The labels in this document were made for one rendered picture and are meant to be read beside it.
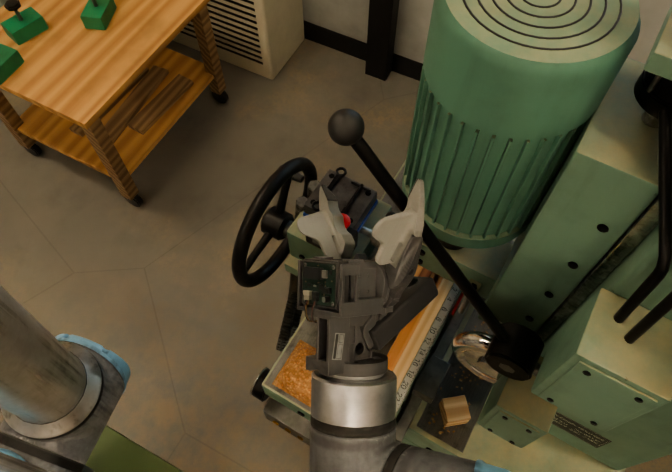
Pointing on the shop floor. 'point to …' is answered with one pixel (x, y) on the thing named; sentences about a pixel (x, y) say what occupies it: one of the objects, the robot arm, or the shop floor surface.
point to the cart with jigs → (104, 64)
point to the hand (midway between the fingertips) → (372, 181)
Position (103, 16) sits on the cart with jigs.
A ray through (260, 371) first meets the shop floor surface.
